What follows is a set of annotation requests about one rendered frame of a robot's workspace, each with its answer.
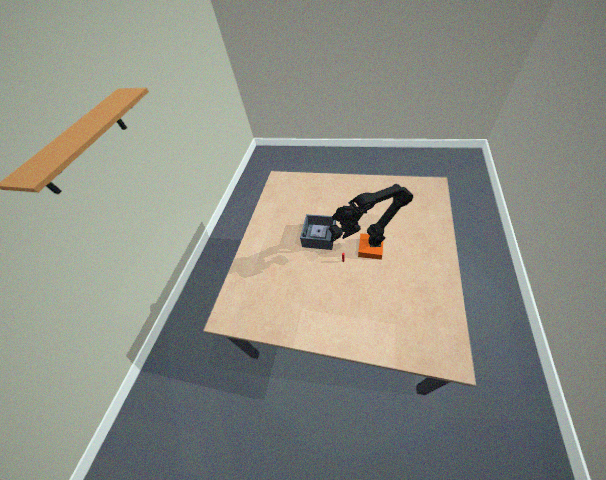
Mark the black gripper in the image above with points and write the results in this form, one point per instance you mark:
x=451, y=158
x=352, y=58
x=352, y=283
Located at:
x=348, y=226

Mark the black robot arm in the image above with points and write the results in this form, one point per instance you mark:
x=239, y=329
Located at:
x=366, y=201

